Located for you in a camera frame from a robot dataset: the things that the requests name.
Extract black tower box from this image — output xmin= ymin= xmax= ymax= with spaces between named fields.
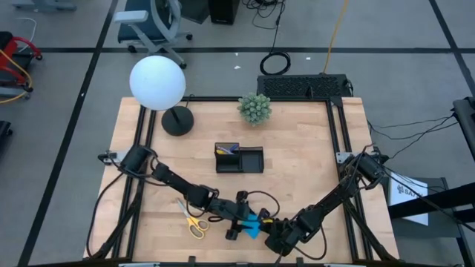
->
xmin=207 ymin=0 xmax=241 ymax=26

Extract coiled black floor cable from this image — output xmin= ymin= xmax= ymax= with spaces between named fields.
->
xmin=243 ymin=0 xmax=292 ymax=76

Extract grey floor base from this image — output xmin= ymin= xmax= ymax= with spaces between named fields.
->
xmin=10 ymin=0 xmax=78 ymax=12

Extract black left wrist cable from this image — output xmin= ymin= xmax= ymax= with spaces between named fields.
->
xmin=244 ymin=190 xmax=281 ymax=220

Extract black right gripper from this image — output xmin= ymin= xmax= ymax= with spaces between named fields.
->
xmin=255 ymin=207 xmax=298 ymax=257

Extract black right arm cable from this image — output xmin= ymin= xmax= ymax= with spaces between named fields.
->
xmin=292 ymin=223 xmax=328 ymax=260

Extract white globe table lamp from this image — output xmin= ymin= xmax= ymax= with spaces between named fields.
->
xmin=128 ymin=55 xmax=195 ymax=136

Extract red utility cart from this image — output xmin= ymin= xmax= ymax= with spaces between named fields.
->
xmin=0 ymin=31 xmax=44 ymax=105

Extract blue sticky note pad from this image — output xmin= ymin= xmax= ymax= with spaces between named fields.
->
xmin=243 ymin=213 xmax=269 ymax=240

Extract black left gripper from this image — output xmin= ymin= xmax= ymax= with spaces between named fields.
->
xmin=222 ymin=191 xmax=261 ymax=241

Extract white paper sign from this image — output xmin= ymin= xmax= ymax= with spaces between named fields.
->
xmin=389 ymin=172 xmax=430 ymax=227

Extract dark neighbouring desk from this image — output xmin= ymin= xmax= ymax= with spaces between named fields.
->
xmin=451 ymin=96 xmax=475 ymax=162

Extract grey blue office chair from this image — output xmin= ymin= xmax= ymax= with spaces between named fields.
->
xmin=113 ymin=0 xmax=194 ymax=70

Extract yellow hanging cable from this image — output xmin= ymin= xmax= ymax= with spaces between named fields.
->
xmin=321 ymin=0 xmax=350 ymax=75

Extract black neighbouring rig bars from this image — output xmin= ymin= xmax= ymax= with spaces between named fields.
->
xmin=387 ymin=181 xmax=475 ymax=224

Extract green artificial potted plant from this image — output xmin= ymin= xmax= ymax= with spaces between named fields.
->
xmin=237 ymin=92 xmax=273 ymax=126

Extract black aluminium table frame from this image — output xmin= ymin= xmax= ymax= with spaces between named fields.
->
xmin=83 ymin=95 xmax=400 ymax=267

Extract yellow-handled scissors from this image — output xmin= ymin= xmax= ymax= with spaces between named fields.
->
xmin=176 ymin=198 xmax=211 ymax=240

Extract black mesh desk organizer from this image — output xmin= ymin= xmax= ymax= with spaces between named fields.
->
xmin=214 ymin=142 xmax=265 ymax=174

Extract grey side stand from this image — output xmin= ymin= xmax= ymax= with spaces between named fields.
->
xmin=381 ymin=176 xmax=463 ymax=240

